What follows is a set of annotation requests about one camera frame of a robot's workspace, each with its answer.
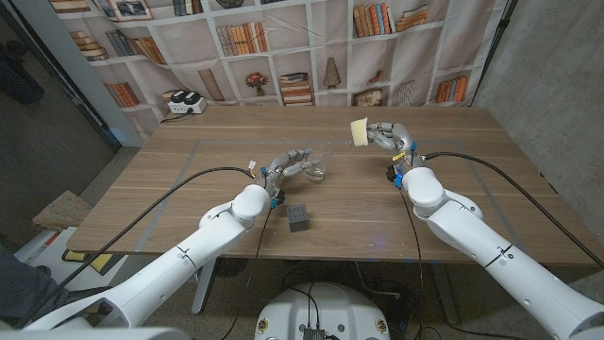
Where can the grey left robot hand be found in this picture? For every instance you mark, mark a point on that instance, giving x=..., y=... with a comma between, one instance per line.
x=283, y=167

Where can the black backdrop stand pole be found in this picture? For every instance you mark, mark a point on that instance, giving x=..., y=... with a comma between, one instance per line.
x=495, y=47

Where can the dark grey block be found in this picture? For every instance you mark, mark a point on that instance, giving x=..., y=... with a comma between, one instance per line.
x=297, y=218

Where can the printed bookshelf backdrop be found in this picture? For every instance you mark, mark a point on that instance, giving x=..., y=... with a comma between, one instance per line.
x=302, y=61

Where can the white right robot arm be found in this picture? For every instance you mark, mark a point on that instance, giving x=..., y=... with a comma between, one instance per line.
x=495, y=250

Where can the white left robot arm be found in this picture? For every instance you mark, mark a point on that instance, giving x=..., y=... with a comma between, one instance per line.
x=189, y=255

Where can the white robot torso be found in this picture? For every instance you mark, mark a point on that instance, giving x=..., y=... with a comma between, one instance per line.
x=323, y=307

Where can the white box on floor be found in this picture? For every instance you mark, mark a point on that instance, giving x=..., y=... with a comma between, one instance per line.
x=42, y=255

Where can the grey table leg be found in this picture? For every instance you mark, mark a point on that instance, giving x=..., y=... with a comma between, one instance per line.
x=204, y=283
x=446, y=293

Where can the clear glass cup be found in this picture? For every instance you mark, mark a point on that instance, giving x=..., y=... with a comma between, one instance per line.
x=321, y=171

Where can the speckled cork board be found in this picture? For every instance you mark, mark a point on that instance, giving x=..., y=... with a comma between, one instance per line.
x=61, y=211

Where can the person in dark trousers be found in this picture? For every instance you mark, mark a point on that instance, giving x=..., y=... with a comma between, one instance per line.
x=23, y=288

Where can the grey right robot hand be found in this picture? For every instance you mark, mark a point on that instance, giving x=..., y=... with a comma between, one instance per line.
x=394, y=137

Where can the pale yellow sponge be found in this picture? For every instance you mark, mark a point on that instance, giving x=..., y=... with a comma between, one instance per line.
x=359, y=132

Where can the yellow and black floor item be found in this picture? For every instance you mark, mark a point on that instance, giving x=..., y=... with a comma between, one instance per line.
x=101, y=262

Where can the white power strip black plugs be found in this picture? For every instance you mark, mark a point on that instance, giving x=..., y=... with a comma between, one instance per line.
x=187, y=103

